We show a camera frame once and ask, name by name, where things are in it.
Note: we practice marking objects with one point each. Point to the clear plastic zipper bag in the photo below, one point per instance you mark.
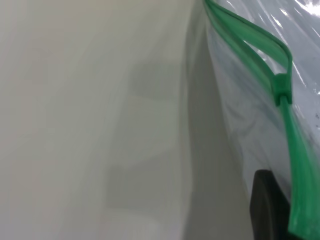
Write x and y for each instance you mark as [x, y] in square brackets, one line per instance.
[290, 140]

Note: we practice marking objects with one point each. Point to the green zipper slider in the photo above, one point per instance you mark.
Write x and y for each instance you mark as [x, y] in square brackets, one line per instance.
[282, 88]

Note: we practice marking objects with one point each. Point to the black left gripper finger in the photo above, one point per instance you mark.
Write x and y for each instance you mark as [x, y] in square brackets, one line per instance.
[268, 207]

